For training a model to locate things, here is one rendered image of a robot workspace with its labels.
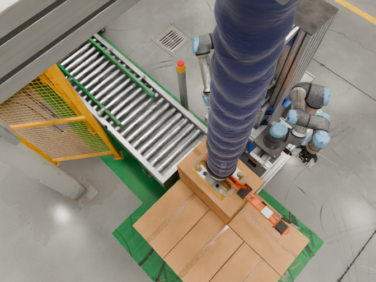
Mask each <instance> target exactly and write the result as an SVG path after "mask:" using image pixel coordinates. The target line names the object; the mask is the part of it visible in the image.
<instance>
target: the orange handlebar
mask: <svg viewBox="0 0 376 282"><path fill-rule="evenodd" d="M204 158H205V159H206V158H207V153H206V154H205V156H204ZM231 178H232V179H234V180H235V181H236V182H237V183H239V184H242V183H241V182H240V181H239V180H238V179H237V178H236V177H235V176H233V175H232V176H231ZM226 180H227V181H228V182H229V183H230V184H232V185H233V186H234V187H235V188H236V189H237V190H238V189H239V187H238V186H237V185H236V184H235V183H234V182H233V181H232V180H230V179H229V178H226ZM250 195H251V196H252V197H253V200H251V199H250V198H249V197H246V199H247V200H248V201H249V202H250V203H251V204H252V205H253V206H254V207H255V208H256V209H257V210H258V211H259V212H260V211H261V210H262V209H261V208H260V207H259V206H258V205H259V204H260V205H261V206H262V207H263V208H264V207H265V205H264V204H263V203H262V202H261V200H260V199H259V198H258V197H257V196H254V194H253V193H250ZM271 216H272V217H274V218H275V219H276V220H277V221H278V220H279V218H278V217H277V216H276V215H275V214H274V213H273V214H272V215H271ZM268 220H269V221H270V222H271V223H272V224H273V225H275V224H276V223H275V222H274V221H273V220H272V219H271V218H270V217H269V219H268ZM288 232H289V229H288V230H287V231H286V232H285V233H284V234H287V233H288Z"/></svg>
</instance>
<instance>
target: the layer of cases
mask: <svg viewBox="0 0 376 282"><path fill-rule="evenodd" d="M281 220H282V219H281ZM282 221H283V220H282ZM283 222H284V223H285V224H286V225H287V226H288V227H289V232H288V233H287V234H284V235H282V236H281V234H280V233H279V232H278V231H277V230H276V229H275V228H274V227H272V226H273V224H272V223H271V222H270V221H269V220H268V219H265V218H264V217H263V216H262V215H261V214H260V212H259V211H258V210H257V209H256V208H255V207H254V206H253V205H252V204H251V203H250V202H249V201H248V202H247V203H246V204H245V205H244V207H243V208H242V209H241V210H240V211H239V212H238V213H237V214H236V215H235V216H234V217H233V218H232V219H231V220H230V221H229V222H228V223H227V224H225V223H224V222H223V221H222V220H221V219H220V218H219V217H218V216H217V215H216V214H215V213H214V212H213V211H212V210H211V209H210V208H209V207H208V206H207V205H206V204H205V203H204V202H203V201H202V200H201V199H200V198H199V197H198V196H197V195H196V194H195V193H194V192H193V191H192V190H191V189H190V188H189V187H188V186H187V185H186V184H185V183H184V182H183V181H182V180H181V179H180V180H178V181H177V182H176V183H175V184H174V185H173V186H172V187H171V188H170V189H169V190H168V191H167V192H166V193H165V194H164V195H163V196H162V197H161V198H160V199H159V200H158V201H157V202H156V203H155V204H154V205H153V206H152V207H151V208H150V209H149V210H148V211H147V212H146V213H145V214H144V215H143V216H141V217H140V218H139V219H138V220H137V221H136V222H135V223H134V224H133V227H134V228H135V229H136V230H137V231H138V232H139V233H140V235H141V236H142V237H143V238H144V239H145V240H146V241H147V242H148V243H149V244H150V245H151V246H152V248H153V249H154V250H155V251H156V252H157V253H158V254H159V255H160V256H161V257H162V258H163V260H164V261H165V262H166V263H167V264H168V266H169V267H170V268H171V269H172V270H173V271H174V272H175V273H176V274H177V275H178V276H179V278H180V279H181V280H182V281H183V282H277V281H278V280H279V279H280V278H281V276H282V275H283V274H284V273H285V272H286V270H287V269H288V267H289V266H290V265H291V264H292V263H293V261H294V260H295V259H296V258H297V256H298V255H299V254H300V253H301V251H302V250H303V249H304V248H305V246H306V245H307V244H308V242H309V241H310V240H309V239H308V238H307V237H306V236H304V235H303V234H302V233H301V232H300V231H298V230H297V229H296V228H295V227H293V226H292V225H290V224H288V223H287V222H285V221H283Z"/></svg>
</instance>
